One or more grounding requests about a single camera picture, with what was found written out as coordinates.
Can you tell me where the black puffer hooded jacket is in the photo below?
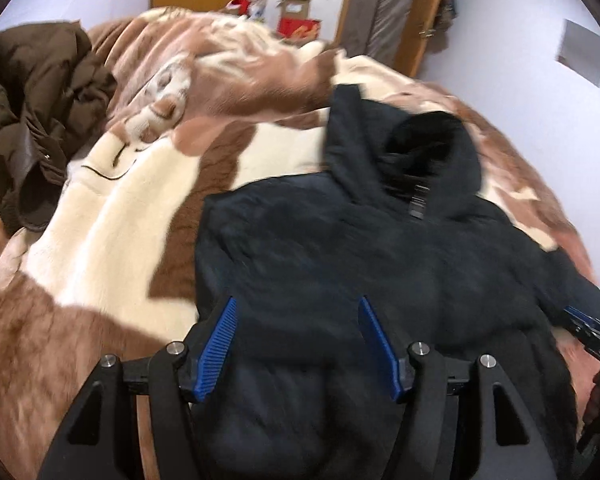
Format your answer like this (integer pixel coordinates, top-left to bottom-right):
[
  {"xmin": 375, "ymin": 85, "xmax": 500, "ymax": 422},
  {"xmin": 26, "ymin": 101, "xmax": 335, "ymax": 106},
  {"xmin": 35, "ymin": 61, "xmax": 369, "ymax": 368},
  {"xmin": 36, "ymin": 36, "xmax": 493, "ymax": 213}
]
[{"xmin": 194, "ymin": 86, "xmax": 600, "ymax": 479}]

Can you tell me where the brown cream plush blanket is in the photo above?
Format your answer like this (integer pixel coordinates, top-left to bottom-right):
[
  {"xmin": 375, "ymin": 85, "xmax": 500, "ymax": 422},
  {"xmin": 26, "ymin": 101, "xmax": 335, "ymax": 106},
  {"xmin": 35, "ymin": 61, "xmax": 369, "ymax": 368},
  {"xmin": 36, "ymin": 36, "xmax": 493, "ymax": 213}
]
[{"xmin": 0, "ymin": 8, "xmax": 593, "ymax": 479}]

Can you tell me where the brown puffer jacket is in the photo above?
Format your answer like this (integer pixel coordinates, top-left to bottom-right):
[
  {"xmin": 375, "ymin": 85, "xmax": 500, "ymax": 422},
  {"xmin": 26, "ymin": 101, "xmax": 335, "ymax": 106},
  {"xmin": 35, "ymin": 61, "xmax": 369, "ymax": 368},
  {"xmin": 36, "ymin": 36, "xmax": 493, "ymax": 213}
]
[{"xmin": 0, "ymin": 22, "xmax": 117, "ymax": 233}]

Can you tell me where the red gift box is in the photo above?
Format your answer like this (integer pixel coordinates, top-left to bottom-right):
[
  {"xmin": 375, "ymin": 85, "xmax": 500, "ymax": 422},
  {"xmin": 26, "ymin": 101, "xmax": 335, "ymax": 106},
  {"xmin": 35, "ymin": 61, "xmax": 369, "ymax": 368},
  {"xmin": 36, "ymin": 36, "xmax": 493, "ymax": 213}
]
[{"xmin": 277, "ymin": 18, "xmax": 322, "ymax": 41}]

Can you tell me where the cardboard box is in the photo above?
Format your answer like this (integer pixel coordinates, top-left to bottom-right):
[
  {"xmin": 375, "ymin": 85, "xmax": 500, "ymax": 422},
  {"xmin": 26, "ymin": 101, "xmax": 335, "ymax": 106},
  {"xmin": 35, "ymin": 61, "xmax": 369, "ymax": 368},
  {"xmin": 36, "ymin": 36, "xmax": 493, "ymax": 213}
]
[{"xmin": 277, "ymin": 0, "xmax": 311, "ymax": 20}]

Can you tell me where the red santa hat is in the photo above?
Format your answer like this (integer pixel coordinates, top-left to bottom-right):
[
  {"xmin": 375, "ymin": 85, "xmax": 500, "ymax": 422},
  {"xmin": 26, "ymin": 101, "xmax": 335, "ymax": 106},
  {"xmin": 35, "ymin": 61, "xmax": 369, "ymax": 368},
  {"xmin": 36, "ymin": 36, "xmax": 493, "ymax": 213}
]
[{"xmin": 223, "ymin": 0, "xmax": 251, "ymax": 16}]

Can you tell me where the grey wall panel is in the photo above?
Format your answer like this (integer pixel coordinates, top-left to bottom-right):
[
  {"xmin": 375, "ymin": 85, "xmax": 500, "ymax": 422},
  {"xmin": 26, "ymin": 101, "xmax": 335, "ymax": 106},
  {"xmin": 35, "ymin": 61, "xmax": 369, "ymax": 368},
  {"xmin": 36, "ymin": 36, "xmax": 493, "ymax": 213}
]
[{"xmin": 556, "ymin": 20, "xmax": 600, "ymax": 87}]

